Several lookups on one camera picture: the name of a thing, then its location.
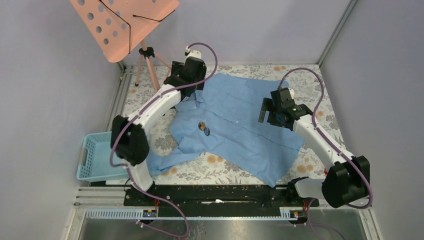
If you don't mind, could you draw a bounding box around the light blue button shirt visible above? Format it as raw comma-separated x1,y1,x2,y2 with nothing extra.
147,73,304,187

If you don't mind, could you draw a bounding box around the orange brooch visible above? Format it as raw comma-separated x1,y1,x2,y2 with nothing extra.
198,122,206,131

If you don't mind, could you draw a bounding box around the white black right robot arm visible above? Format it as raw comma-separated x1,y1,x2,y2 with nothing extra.
258,87,373,208

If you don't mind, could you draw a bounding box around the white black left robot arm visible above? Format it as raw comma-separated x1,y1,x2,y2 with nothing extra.
110,50,207,206

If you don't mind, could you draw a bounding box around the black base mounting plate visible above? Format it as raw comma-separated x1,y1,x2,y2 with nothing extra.
123,185,311,218

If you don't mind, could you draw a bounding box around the pink perforated music stand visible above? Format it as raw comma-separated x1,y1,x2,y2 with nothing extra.
69,0,173,93

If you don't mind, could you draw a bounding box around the light blue plastic basket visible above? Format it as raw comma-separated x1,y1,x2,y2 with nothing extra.
76,131,129,183

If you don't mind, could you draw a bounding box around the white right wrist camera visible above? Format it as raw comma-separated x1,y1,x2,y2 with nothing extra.
281,87,295,99

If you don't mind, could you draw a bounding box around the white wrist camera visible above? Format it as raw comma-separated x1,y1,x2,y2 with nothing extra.
281,87,295,99
184,48,202,59

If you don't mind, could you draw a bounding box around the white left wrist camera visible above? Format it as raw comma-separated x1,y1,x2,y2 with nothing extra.
184,48,202,59

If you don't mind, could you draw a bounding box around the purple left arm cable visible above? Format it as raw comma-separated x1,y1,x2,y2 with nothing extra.
109,42,220,240

